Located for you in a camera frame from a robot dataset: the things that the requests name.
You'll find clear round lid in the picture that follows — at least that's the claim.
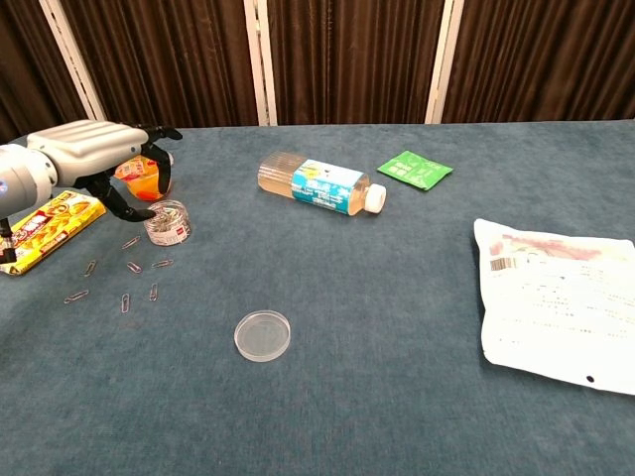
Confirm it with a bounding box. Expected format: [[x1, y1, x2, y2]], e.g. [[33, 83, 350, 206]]
[[233, 309, 293, 363]]

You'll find dark brown curtain panel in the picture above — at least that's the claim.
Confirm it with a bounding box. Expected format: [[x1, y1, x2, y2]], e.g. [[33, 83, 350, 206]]
[[0, 0, 95, 145], [267, 0, 445, 126], [441, 0, 635, 124], [59, 0, 259, 129]]

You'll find green sachet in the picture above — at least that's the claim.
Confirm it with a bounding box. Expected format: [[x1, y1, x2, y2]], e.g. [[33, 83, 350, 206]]
[[376, 150, 454, 192]]

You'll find orange jelly cup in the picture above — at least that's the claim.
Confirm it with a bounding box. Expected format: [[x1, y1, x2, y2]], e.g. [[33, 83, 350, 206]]
[[113, 151, 175, 202]]

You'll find clear paperclip container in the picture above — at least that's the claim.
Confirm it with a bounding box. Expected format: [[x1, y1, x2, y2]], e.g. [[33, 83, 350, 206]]
[[143, 199, 192, 246]]

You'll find yellow snack box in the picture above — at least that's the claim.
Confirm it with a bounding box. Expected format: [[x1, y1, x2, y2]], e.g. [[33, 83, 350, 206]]
[[0, 190, 107, 277]]

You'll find blue felt table cover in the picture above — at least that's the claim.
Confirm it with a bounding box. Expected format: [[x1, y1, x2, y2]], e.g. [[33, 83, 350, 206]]
[[0, 121, 635, 476]]

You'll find clear drink bottle blue label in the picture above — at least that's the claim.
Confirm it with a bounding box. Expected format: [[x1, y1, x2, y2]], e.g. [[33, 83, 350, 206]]
[[257, 151, 388, 217]]

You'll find white plastic bag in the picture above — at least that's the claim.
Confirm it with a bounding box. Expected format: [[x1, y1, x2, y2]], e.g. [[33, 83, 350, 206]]
[[472, 217, 635, 397]]

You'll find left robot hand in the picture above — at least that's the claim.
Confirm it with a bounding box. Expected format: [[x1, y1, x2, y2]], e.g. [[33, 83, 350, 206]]
[[25, 118, 184, 223]]

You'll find white frame post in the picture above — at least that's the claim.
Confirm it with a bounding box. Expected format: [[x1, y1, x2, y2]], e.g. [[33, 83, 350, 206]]
[[424, 0, 465, 125], [38, 0, 110, 131], [242, 0, 278, 127]]

